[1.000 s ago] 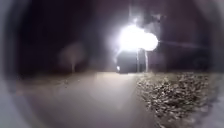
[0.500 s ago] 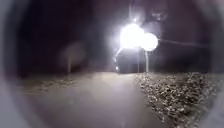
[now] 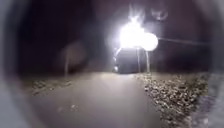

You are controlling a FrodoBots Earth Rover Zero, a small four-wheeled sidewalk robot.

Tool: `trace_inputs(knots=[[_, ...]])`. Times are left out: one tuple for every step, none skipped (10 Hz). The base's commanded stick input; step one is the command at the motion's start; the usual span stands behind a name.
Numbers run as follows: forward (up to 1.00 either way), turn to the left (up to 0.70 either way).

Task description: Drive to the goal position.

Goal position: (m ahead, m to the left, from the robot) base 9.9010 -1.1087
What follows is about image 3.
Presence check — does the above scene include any grey paved path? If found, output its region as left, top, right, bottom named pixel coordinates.
left=31, top=71, right=164, bottom=128

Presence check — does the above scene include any leaf-strewn ground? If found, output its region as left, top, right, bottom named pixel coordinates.
left=21, top=73, right=76, bottom=98
left=134, top=71, right=211, bottom=128

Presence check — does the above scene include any bright street lamp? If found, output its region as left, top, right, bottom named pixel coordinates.
left=118, top=19, right=159, bottom=53

